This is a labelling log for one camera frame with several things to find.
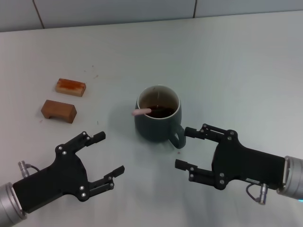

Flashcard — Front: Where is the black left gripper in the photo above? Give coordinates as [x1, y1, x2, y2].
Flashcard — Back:
[13, 131, 125, 214]

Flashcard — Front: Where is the left gripper cable with plug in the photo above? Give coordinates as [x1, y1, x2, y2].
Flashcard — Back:
[18, 160, 40, 178]

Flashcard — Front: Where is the light wooden block stained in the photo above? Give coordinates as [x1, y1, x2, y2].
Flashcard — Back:
[54, 78, 87, 97]

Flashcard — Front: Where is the gripper cable with plug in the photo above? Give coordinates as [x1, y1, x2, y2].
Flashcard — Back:
[18, 160, 40, 178]
[245, 183, 268, 204]

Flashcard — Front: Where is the pink handled metal spoon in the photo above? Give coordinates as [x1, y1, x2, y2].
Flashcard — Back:
[132, 107, 166, 117]

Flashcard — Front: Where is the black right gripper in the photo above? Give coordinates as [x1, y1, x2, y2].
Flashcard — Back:
[174, 123, 286, 191]

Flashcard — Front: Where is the right gripper cable with plug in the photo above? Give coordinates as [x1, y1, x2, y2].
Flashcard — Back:
[245, 183, 268, 204]

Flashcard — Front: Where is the dark grey ceramic mug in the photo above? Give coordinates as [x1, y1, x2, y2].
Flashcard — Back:
[134, 84, 187, 149]

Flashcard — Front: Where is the brown wooden arch block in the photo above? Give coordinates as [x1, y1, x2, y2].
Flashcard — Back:
[41, 99, 78, 124]

